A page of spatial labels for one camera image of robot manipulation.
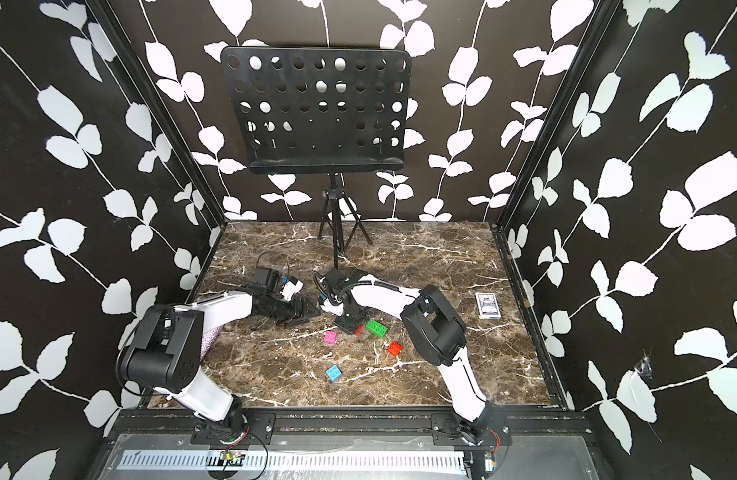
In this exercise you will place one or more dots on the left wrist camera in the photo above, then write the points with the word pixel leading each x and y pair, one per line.
pixel 290 287

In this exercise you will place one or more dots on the black front rail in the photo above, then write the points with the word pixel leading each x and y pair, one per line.
pixel 501 426

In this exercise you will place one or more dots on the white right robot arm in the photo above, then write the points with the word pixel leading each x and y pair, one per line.
pixel 436 330

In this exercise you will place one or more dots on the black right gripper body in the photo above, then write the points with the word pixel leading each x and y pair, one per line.
pixel 349 321

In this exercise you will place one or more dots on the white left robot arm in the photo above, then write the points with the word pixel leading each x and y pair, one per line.
pixel 164 352

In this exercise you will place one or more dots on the white perforated strip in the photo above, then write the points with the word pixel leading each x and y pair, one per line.
pixel 447 462

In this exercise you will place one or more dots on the green lego brick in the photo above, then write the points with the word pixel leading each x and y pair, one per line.
pixel 376 328

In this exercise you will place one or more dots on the black music stand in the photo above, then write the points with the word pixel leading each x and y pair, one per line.
pixel 321 111

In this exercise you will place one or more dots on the blue lego brick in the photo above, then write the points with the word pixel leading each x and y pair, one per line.
pixel 334 373

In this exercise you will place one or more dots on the purple glitter object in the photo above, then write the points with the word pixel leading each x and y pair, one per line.
pixel 208 340

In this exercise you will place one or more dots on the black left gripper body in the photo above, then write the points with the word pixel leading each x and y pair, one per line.
pixel 284 311

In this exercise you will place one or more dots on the playing card box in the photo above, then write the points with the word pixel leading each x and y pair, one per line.
pixel 487 306

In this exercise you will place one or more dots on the pink lego brick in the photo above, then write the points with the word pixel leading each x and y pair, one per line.
pixel 330 337

